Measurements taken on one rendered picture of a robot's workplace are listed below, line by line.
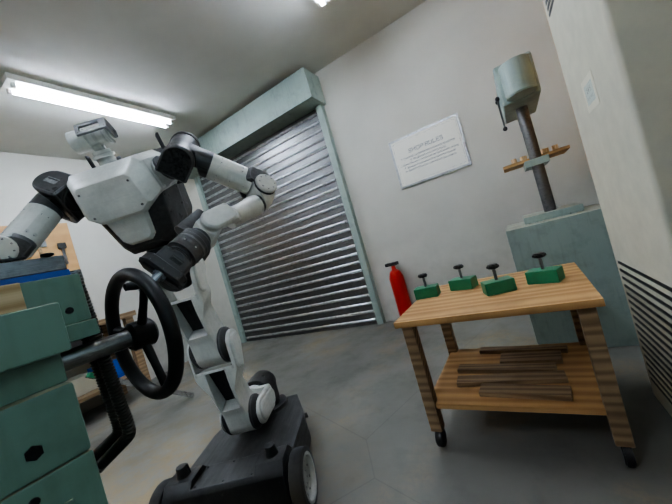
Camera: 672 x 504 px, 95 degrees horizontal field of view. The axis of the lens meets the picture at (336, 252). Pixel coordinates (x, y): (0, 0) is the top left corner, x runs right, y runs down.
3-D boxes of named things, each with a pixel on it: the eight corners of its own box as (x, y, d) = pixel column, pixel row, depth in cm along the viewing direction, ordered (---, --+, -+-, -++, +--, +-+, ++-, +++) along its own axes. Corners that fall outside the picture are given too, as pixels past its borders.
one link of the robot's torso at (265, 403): (240, 414, 153) (233, 389, 153) (278, 404, 151) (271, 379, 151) (222, 440, 132) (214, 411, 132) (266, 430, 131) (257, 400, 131)
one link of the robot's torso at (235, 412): (234, 418, 147) (194, 332, 134) (274, 408, 145) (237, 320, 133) (223, 447, 132) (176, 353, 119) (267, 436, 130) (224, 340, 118)
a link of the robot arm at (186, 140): (208, 169, 112) (167, 152, 106) (216, 147, 108) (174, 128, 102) (203, 182, 103) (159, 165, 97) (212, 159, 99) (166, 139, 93)
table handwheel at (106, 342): (158, 408, 73) (211, 364, 58) (48, 471, 56) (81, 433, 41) (110, 304, 79) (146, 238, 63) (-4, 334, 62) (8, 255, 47)
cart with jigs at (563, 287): (607, 377, 135) (567, 237, 135) (654, 477, 87) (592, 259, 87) (454, 379, 170) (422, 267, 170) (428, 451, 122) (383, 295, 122)
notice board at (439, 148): (472, 164, 264) (457, 112, 264) (471, 164, 262) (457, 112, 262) (401, 189, 295) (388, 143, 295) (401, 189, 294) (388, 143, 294)
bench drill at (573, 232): (624, 312, 192) (554, 67, 191) (665, 355, 139) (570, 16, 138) (534, 321, 216) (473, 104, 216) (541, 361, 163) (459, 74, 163)
